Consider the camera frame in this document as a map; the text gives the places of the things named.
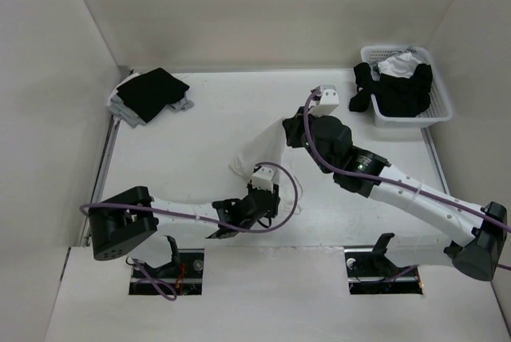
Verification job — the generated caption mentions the white tank top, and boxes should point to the white tank top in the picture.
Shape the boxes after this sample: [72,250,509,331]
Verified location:
[227,120,304,215]

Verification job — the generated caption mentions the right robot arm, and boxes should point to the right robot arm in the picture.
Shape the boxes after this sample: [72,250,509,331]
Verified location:
[283,109,510,281]

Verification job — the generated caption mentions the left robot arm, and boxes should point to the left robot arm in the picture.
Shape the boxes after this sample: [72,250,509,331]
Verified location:
[87,184,279,277]

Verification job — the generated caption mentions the black tank top hanging out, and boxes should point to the black tank top hanging out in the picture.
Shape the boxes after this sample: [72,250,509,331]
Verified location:
[348,62,377,113]

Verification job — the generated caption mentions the folded black tank top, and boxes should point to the folded black tank top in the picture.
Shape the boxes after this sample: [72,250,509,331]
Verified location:
[116,67,191,124]

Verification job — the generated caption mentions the folded grey tank tops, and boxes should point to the folded grey tank tops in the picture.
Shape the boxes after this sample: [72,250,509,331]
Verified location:
[105,72,196,129]

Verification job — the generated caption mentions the black garments in basket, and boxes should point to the black garments in basket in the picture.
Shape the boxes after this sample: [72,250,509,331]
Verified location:
[374,64,433,117]

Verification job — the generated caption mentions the white garment in basket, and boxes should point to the white garment in basket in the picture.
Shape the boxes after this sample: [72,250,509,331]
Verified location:
[376,52,423,78]

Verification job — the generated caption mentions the white plastic laundry basket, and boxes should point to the white plastic laundry basket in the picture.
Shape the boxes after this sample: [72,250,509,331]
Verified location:
[360,44,454,129]

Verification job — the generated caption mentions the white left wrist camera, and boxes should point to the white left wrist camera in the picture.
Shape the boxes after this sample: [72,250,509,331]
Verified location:
[250,166,275,192]

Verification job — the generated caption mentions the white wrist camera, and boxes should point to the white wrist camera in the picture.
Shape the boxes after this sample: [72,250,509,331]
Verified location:
[309,85,339,117]
[250,166,275,192]

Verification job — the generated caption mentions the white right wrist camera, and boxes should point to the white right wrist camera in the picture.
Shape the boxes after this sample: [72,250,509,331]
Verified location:
[309,85,339,117]

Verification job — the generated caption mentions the right metal table rail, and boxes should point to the right metal table rail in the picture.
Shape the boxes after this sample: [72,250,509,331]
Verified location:
[421,128,450,195]

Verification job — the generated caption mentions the metal table rail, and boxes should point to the metal table rail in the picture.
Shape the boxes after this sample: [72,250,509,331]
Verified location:
[421,128,450,195]
[77,111,119,246]

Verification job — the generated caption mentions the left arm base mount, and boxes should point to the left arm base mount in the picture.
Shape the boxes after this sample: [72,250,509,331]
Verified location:
[125,241,204,300]

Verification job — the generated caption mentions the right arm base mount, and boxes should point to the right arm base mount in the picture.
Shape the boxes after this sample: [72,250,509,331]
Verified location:
[344,233,423,295]

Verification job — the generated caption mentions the left metal table rail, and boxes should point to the left metal table rail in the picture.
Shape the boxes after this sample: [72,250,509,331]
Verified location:
[77,111,119,246]

